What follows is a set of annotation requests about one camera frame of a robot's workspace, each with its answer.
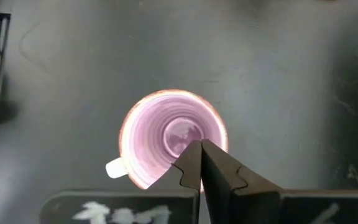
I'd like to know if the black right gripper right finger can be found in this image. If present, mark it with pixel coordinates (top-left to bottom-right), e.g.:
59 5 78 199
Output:
201 139 358 224

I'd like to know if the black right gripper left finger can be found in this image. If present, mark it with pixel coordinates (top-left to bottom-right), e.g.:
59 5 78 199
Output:
40 139 203 224

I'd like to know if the pink mug with white handle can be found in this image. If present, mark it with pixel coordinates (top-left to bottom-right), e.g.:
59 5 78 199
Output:
106 89 229 190

